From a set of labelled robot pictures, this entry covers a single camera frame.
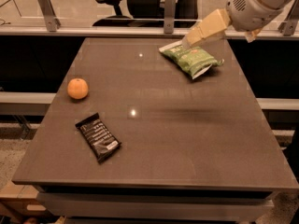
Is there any cardboard box under table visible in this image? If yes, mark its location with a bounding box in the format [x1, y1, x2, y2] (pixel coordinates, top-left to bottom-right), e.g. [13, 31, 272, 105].
[0, 181, 51, 223]

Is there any middle metal glass bracket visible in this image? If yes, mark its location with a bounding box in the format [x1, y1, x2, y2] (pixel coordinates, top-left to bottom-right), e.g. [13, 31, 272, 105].
[164, 0, 176, 35]

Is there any left metal glass bracket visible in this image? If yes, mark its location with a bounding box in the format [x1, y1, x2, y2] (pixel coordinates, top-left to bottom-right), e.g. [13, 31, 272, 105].
[37, 0, 61, 32]

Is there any orange fruit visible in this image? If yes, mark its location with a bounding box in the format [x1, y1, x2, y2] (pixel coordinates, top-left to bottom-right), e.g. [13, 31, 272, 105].
[67, 78, 89, 100]

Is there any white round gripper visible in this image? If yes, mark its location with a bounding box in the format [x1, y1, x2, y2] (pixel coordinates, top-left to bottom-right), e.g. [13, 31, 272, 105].
[182, 0, 283, 49]

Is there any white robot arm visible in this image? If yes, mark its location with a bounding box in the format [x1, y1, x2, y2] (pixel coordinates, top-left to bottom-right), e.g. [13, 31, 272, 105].
[182, 0, 291, 48]

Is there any black office chair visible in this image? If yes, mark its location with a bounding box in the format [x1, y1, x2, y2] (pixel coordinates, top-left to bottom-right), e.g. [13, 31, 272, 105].
[93, 0, 198, 28]

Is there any black rxbar chocolate bar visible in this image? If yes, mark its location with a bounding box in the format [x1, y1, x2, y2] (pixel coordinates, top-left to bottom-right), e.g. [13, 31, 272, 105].
[76, 113, 121, 163]

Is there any right metal glass bracket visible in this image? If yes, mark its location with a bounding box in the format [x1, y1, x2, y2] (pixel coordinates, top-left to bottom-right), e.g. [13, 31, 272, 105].
[278, 0, 299, 36]

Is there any green jalapeno chip bag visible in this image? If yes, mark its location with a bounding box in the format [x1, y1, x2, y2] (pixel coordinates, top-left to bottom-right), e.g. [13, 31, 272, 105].
[159, 41, 224, 79]

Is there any metal glass bracket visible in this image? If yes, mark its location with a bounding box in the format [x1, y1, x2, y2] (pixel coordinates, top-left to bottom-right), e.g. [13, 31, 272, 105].
[164, 0, 176, 35]
[37, 0, 61, 32]
[278, 0, 299, 36]

